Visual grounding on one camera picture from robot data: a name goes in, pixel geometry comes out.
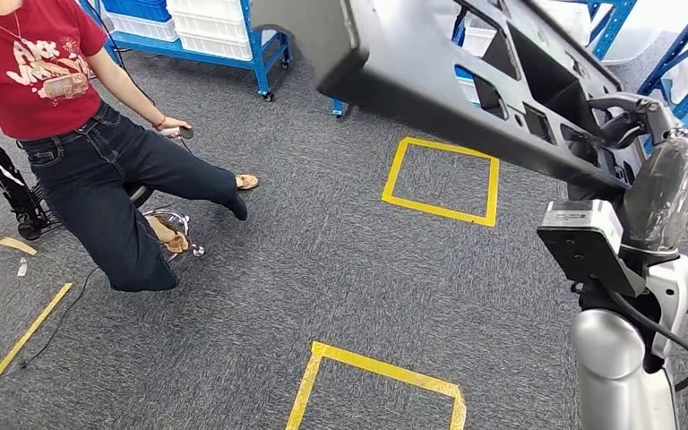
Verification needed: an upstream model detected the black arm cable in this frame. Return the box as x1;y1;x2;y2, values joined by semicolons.
569;281;688;393

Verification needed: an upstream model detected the white black handheld controller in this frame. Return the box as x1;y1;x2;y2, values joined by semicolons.
159;125;195;142

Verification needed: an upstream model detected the yellow floor tape line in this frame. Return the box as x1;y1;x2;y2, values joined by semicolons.
0;282;74;424

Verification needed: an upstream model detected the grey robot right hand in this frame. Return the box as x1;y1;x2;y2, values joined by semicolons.
587;92;688;254

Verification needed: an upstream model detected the blue plastic crate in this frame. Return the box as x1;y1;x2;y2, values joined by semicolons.
101;0;171;23

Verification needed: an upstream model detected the translucent white plastic crate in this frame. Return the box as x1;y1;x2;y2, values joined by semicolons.
602;23;688;114

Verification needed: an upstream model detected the person's left hand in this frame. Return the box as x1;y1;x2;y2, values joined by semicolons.
155;116;194;139

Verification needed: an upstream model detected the beige tape piece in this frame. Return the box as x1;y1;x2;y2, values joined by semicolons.
0;236;39;257

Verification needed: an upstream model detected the yellow floor tape square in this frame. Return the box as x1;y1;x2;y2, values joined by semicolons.
381;136;502;228

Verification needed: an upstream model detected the white plastic tray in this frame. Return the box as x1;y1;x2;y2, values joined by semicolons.
461;23;500;61
177;30;254;63
168;8;250;38
548;0;596;38
458;78;483;107
166;0;245;14

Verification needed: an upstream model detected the black wheeled device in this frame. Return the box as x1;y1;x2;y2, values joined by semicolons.
0;112;64;242

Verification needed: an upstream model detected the blue wheeled shelf rack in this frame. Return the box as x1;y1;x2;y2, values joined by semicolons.
76;0;293;103

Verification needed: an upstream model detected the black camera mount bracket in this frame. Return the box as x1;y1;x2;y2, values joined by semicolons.
537;225;648;298

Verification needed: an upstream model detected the black plastic panel part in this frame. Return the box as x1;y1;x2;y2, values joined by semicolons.
250;0;666;203

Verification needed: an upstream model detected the thin black controller cable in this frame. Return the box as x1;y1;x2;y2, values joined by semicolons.
0;137;197;388

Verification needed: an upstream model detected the person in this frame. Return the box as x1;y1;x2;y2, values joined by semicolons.
0;0;261;294

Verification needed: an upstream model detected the chrome ring stool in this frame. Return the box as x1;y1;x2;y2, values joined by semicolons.
125;182;206;262

